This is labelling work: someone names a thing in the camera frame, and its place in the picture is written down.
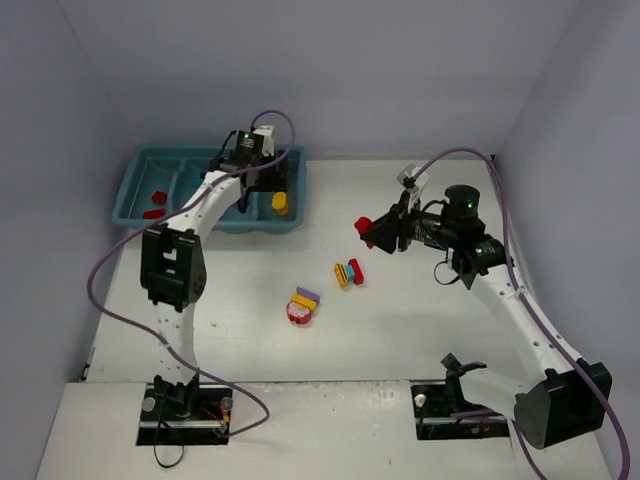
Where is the orange oval flower lego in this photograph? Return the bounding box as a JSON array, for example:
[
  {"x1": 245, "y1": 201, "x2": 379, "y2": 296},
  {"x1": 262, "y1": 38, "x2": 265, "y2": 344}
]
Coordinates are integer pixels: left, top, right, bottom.
[{"x1": 271, "y1": 191, "x2": 289, "y2": 216}]

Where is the red small lego brick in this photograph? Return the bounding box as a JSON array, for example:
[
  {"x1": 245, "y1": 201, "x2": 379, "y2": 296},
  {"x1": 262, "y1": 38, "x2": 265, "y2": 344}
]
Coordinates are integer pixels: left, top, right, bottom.
[{"x1": 354, "y1": 216, "x2": 375, "y2": 249}]

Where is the red long lego brick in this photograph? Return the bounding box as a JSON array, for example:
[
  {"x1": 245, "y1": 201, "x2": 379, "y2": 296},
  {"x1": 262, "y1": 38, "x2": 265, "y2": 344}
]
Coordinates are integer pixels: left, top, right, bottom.
[{"x1": 347, "y1": 258, "x2": 364, "y2": 285}]

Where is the yellow striped lego brick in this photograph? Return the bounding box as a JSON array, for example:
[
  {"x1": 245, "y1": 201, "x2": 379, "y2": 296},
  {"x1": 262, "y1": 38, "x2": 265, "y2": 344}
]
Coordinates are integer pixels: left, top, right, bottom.
[{"x1": 334, "y1": 263, "x2": 349, "y2": 289}]

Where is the red round flower lego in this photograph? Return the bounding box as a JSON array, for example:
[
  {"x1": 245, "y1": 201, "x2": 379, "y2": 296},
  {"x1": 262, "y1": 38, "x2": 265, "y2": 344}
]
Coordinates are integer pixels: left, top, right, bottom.
[{"x1": 285, "y1": 301, "x2": 312, "y2": 325}]

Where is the teal round lego piece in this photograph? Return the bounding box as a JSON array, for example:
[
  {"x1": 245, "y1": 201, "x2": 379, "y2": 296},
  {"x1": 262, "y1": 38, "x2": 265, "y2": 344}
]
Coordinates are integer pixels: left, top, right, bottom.
[{"x1": 191, "y1": 172, "x2": 205, "y2": 188}]

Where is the red rectangular lego brick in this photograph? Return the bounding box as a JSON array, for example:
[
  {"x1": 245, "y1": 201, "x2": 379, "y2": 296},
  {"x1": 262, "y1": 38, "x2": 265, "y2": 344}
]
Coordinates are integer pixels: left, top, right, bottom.
[{"x1": 143, "y1": 208, "x2": 166, "y2": 220}]

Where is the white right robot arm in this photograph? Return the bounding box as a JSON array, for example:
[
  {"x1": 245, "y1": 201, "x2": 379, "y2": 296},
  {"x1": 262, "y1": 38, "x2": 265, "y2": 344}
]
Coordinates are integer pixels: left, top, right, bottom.
[{"x1": 355, "y1": 185, "x2": 612, "y2": 450}]

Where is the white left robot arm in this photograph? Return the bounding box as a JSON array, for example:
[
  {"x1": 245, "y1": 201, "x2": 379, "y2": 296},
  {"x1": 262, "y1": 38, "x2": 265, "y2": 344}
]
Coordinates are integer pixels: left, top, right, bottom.
[{"x1": 141, "y1": 125, "x2": 277, "y2": 418}]

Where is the purple sloped lego brick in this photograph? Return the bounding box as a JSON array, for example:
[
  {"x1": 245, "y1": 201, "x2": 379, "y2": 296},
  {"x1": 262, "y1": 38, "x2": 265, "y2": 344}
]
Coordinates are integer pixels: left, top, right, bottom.
[{"x1": 296, "y1": 286, "x2": 320, "y2": 303}]

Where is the teal plastic divided tray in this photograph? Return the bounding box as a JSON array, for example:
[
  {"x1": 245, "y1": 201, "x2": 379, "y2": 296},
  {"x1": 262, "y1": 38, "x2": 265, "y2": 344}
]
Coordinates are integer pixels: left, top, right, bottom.
[{"x1": 111, "y1": 142, "x2": 307, "y2": 234}]

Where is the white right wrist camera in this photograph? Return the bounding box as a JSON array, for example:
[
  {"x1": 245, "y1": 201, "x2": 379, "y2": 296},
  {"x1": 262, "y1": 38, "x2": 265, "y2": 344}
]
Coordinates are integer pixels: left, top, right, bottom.
[{"x1": 397, "y1": 164, "x2": 429, "y2": 211}]

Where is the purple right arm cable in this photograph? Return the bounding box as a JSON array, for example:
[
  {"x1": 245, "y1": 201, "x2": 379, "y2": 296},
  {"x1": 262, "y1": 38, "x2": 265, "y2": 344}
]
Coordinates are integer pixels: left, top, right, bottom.
[{"x1": 414, "y1": 146, "x2": 630, "y2": 480}]

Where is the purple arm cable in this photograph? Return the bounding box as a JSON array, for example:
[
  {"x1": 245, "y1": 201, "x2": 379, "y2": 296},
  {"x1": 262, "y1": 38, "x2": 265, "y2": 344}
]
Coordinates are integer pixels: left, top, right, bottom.
[
  {"x1": 87, "y1": 109, "x2": 296, "y2": 439},
  {"x1": 414, "y1": 146, "x2": 630, "y2": 480}
]

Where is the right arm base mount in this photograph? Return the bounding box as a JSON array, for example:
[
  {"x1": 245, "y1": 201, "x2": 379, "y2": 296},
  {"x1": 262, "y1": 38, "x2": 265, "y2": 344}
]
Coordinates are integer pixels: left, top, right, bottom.
[{"x1": 410, "y1": 354, "x2": 509, "y2": 441}]

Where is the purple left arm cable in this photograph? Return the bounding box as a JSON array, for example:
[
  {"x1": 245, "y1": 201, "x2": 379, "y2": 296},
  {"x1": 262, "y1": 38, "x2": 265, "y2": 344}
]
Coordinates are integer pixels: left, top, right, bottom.
[{"x1": 87, "y1": 109, "x2": 296, "y2": 439}]

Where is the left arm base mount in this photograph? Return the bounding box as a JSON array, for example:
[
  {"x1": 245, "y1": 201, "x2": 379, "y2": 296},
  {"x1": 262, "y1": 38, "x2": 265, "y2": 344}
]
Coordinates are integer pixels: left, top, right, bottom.
[{"x1": 136, "y1": 384, "x2": 233, "y2": 446}]

